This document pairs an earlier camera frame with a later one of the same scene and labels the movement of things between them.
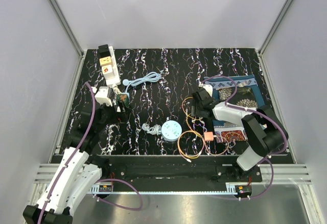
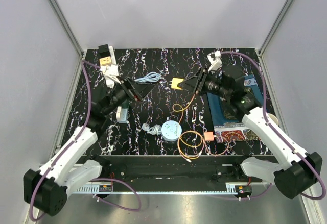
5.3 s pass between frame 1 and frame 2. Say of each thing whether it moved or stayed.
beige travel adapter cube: stayed
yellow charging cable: moved
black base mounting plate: stayed
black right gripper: moved
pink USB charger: stayed
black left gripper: moved
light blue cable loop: stayed
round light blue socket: stayed
